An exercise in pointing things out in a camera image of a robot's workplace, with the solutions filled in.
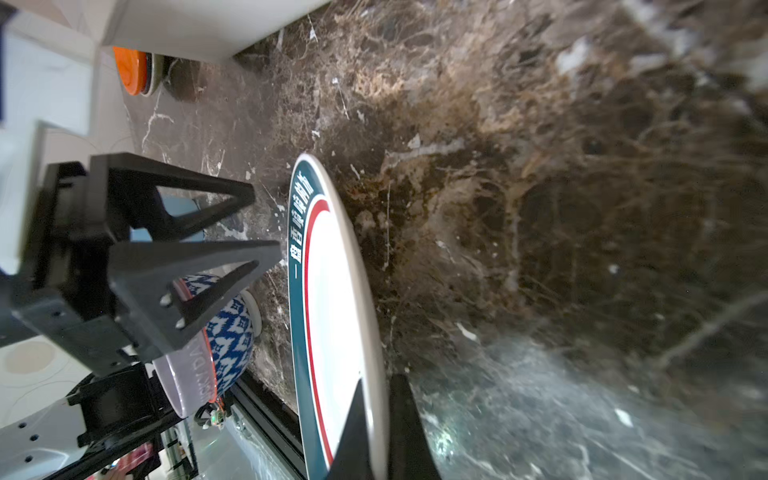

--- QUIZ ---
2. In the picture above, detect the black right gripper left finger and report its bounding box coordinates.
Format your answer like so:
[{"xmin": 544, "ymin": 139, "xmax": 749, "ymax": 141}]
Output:
[{"xmin": 327, "ymin": 380, "xmax": 374, "ymax": 480}]

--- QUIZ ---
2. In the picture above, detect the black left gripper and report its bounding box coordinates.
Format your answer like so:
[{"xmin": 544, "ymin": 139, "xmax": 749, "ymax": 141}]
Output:
[{"xmin": 1, "ymin": 153, "xmax": 282, "ymax": 376}]

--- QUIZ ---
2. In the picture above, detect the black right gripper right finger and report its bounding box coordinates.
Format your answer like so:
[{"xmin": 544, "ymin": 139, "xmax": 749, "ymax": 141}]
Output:
[{"xmin": 388, "ymin": 374, "xmax": 440, "ymax": 480}]

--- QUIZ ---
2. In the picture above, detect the orange sunburst patterned plate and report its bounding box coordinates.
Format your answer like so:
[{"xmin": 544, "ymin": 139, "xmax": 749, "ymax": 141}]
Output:
[{"xmin": 287, "ymin": 153, "xmax": 390, "ymax": 479}]

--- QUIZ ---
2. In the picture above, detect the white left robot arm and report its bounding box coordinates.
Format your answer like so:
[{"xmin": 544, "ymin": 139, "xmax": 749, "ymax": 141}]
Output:
[{"xmin": 1, "ymin": 153, "xmax": 281, "ymax": 479}]

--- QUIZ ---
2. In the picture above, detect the white plastic bin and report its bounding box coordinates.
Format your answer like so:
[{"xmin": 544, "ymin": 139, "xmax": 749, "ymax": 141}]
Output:
[{"xmin": 84, "ymin": 1, "xmax": 326, "ymax": 63}]

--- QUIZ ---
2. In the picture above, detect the blue mug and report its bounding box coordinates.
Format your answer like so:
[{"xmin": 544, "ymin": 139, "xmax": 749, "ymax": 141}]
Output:
[{"xmin": 130, "ymin": 196, "xmax": 205, "ymax": 242}]

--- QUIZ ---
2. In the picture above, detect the purple bowl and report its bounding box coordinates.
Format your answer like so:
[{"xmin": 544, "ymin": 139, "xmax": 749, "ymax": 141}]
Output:
[{"xmin": 153, "ymin": 290, "xmax": 262, "ymax": 418}]

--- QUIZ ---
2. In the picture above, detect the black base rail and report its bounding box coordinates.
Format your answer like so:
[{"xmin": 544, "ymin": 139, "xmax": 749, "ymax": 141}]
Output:
[{"xmin": 229, "ymin": 371, "xmax": 308, "ymax": 479}]

